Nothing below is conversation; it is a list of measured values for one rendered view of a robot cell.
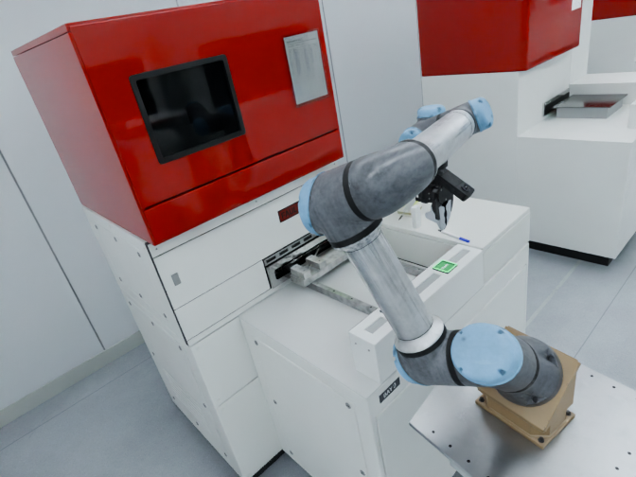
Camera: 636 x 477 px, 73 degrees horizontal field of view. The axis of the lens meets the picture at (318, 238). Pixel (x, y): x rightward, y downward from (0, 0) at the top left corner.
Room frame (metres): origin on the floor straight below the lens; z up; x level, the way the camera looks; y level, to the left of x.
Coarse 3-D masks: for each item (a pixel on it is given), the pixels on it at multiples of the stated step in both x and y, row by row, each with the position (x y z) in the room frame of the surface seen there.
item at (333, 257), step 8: (320, 256) 1.52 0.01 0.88; (328, 256) 1.50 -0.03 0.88; (336, 256) 1.49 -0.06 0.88; (344, 256) 1.50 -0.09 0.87; (328, 264) 1.45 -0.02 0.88; (336, 264) 1.47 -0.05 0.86; (312, 272) 1.41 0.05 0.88; (320, 272) 1.42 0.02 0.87; (296, 280) 1.40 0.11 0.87; (304, 280) 1.37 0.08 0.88; (312, 280) 1.39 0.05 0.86
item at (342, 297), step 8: (312, 288) 1.39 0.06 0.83; (320, 288) 1.35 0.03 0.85; (328, 288) 1.33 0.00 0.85; (328, 296) 1.32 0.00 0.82; (336, 296) 1.28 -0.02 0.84; (344, 296) 1.25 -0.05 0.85; (352, 304) 1.22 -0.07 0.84; (360, 304) 1.19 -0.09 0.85; (368, 304) 1.18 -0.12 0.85; (368, 312) 1.16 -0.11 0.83
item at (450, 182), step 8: (440, 176) 1.12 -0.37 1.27; (448, 176) 1.12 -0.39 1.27; (456, 176) 1.12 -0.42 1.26; (440, 184) 1.12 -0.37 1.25; (448, 184) 1.10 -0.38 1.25; (456, 184) 1.10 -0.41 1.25; (464, 184) 1.10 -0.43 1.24; (456, 192) 1.08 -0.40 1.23; (464, 192) 1.07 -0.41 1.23; (472, 192) 1.08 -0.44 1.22; (464, 200) 1.07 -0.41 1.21
